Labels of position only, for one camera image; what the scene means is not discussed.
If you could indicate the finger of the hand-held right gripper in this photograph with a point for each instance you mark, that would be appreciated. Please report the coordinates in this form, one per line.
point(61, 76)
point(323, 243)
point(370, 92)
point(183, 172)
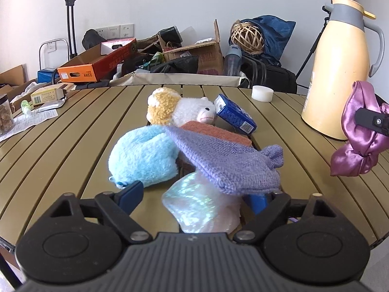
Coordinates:
point(373, 120)
point(383, 101)

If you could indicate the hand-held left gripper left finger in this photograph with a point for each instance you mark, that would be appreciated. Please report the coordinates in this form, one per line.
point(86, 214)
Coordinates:
point(133, 191)

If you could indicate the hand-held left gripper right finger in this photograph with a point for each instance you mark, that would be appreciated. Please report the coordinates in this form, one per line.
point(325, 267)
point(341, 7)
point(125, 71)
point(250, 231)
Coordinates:
point(258, 203)

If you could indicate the purple satin scrunchie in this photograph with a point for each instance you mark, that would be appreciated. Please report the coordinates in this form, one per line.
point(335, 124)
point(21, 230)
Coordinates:
point(358, 149)

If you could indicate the light blue plush toy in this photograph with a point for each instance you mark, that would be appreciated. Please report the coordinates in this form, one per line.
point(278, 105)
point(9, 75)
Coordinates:
point(142, 155)

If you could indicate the lavender knitted pouch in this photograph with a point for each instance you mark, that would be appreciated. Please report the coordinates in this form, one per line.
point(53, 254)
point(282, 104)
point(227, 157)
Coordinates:
point(237, 167)

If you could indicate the iridescent plastic bag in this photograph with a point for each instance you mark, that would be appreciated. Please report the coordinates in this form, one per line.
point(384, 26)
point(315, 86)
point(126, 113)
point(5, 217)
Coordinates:
point(197, 206)

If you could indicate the blue tissue packet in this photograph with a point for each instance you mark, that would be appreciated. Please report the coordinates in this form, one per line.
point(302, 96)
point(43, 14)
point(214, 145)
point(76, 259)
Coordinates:
point(235, 114)

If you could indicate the yellow thermos jug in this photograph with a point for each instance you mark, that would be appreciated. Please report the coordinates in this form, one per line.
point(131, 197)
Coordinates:
point(334, 82)

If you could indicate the khaki folding table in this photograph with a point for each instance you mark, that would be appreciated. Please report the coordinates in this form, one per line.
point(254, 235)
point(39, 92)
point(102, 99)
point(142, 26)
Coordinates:
point(91, 146)

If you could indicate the rust red knitted pad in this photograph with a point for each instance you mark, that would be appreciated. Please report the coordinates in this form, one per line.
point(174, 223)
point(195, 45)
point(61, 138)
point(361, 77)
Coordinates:
point(212, 132)

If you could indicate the black tripod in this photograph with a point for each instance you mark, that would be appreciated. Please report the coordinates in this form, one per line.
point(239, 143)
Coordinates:
point(313, 47)

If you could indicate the white sheep plush toy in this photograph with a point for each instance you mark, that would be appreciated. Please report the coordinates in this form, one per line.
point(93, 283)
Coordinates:
point(188, 108)

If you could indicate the silver foil blister pack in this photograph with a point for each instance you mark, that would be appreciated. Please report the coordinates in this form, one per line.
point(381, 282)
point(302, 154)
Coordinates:
point(53, 105)

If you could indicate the dark blue bag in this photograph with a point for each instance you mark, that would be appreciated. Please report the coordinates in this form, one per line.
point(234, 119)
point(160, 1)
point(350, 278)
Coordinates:
point(278, 36)

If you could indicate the printed paper leaflet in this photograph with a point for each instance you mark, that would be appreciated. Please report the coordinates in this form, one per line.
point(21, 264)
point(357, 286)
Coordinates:
point(30, 122)

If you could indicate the yellow green medicine box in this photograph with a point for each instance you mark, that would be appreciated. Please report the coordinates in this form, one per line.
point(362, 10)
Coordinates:
point(45, 96)

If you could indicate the orange cardboard box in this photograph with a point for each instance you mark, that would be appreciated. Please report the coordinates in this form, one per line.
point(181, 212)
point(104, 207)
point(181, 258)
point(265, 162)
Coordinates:
point(76, 73)

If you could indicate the black cloth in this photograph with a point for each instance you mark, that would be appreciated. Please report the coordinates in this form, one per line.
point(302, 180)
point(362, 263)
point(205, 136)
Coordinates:
point(179, 65)

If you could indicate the small green capped bottle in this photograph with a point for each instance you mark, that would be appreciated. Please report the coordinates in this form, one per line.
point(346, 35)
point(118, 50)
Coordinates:
point(26, 107)

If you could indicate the grey water bottle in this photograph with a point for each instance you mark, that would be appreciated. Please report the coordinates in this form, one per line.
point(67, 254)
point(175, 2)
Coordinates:
point(232, 62)

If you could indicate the small blue box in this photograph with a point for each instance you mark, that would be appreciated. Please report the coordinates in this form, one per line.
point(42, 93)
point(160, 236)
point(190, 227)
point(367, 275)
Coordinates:
point(45, 75)

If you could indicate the clear snack jar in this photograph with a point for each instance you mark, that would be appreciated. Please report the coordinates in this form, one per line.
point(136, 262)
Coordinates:
point(5, 118)

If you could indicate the woven rattan ball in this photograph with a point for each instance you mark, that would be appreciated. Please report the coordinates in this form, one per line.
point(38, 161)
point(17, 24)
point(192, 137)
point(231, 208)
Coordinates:
point(247, 38)

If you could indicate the open brown cardboard box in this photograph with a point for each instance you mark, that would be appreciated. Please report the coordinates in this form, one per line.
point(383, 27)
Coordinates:
point(209, 57)

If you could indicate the black soft bag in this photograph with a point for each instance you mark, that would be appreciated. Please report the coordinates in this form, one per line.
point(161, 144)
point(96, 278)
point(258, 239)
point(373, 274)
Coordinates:
point(92, 39)

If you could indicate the black boxy device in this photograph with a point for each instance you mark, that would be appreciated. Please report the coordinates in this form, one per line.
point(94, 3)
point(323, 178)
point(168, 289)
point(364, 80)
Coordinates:
point(170, 34)

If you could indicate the large open cardboard box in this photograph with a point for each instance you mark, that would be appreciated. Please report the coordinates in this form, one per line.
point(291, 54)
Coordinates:
point(15, 76)

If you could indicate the white wall socket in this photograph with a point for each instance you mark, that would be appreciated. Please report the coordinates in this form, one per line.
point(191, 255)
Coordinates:
point(101, 30)
point(114, 30)
point(127, 29)
point(51, 47)

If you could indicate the chrome tube frame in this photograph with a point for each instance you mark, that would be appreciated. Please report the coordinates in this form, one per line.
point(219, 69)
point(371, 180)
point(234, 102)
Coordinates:
point(40, 51)

